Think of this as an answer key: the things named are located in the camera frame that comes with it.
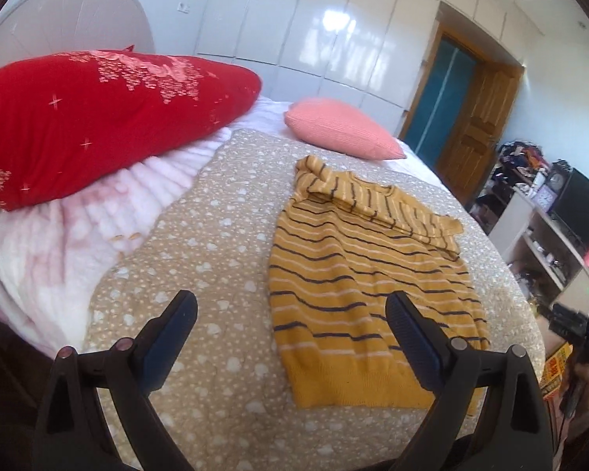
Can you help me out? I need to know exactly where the pink fluffy blanket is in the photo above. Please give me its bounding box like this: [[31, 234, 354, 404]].
[[0, 95, 295, 359]]

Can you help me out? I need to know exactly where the wooden door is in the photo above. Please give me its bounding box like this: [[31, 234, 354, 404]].
[[397, 24, 526, 207]]

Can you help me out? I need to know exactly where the yellow striped knit sweater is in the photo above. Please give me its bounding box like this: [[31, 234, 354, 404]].
[[267, 155, 492, 410]]

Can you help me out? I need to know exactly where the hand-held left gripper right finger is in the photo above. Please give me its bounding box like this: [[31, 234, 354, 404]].
[[385, 291, 554, 471]]

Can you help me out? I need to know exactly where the white glossy wardrobe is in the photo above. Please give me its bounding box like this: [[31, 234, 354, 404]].
[[194, 0, 526, 141]]

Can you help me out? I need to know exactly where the pink knit pillow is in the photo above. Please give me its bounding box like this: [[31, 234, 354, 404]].
[[284, 98, 407, 161]]

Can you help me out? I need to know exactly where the pile of dark clothes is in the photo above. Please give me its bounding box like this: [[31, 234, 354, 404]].
[[491, 141, 551, 192]]

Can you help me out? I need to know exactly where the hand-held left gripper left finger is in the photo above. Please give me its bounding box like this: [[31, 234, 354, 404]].
[[33, 290, 198, 471]]

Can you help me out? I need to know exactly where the beige heart-print blanket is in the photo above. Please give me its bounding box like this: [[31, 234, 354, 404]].
[[82, 128, 545, 471]]

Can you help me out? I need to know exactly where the red embroidered pillow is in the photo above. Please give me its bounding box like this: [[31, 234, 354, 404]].
[[0, 49, 263, 212]]

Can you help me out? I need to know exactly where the black monitor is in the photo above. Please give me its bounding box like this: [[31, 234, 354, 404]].
[[550, 167, 589, 256]]

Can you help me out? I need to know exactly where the white shelf unit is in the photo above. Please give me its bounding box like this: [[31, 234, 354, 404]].
[[488, 189, 589, 315]]

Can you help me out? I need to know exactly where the white round headboard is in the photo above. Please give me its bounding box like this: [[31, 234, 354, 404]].
[[0, 0, 158, 67]]

